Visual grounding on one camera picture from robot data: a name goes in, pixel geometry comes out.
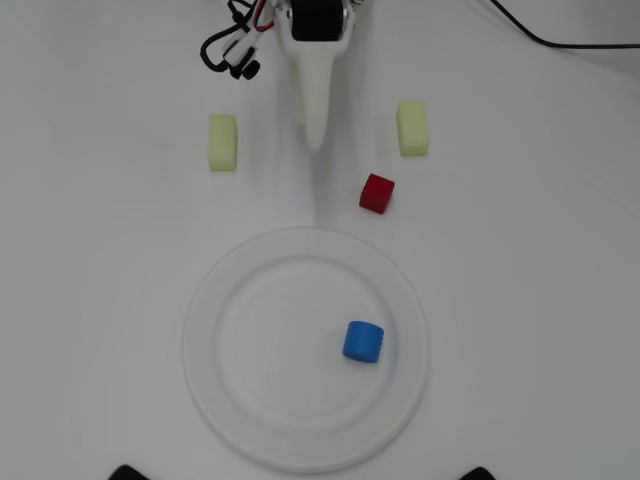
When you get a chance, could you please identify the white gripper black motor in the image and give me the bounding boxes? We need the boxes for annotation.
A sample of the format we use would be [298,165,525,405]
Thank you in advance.
[272,0,372,152]

